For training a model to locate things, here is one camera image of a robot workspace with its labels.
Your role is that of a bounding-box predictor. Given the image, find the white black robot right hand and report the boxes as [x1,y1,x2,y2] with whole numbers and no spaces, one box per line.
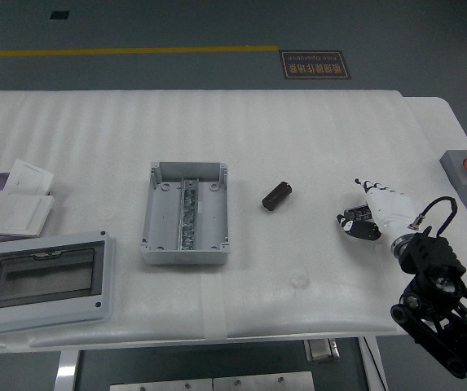
[335,177,418,245]

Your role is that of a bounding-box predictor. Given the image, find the black cylindrical battery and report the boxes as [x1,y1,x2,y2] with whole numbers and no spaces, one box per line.
[262,181,293,213]
[346,205,375,223]

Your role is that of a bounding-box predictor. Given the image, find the open grey junction box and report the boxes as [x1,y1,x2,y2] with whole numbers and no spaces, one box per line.
[139,160,233,266]

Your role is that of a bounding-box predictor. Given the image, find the white foam mat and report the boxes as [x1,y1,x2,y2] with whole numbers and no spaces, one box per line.
[0,89,458,349]

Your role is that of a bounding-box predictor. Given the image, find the white table leg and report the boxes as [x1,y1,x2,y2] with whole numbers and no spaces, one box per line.
[55,349,82,391]
[357,336,389,391]

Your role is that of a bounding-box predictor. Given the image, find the black floor sign orange text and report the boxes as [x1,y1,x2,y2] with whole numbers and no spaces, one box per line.
[279,50,352,81]

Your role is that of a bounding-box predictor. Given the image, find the grey metal plate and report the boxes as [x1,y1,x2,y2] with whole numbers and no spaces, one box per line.
[212,372,316,391]
[109,378,214,391]

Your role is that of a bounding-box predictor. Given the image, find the grey cover with clear window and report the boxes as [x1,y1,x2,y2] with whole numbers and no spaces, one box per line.
[0,231,117,336]

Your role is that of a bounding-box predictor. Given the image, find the metal bracket under table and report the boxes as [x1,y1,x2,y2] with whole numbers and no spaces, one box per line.
[302,338,341,363]

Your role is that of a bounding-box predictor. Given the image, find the metal mounting rail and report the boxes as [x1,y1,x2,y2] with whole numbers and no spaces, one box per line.
[174,178,200,250]

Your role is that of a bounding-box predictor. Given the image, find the white wall switch panel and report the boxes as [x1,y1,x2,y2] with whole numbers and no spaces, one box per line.
[3,158,55,196]
[0,194,55,239]

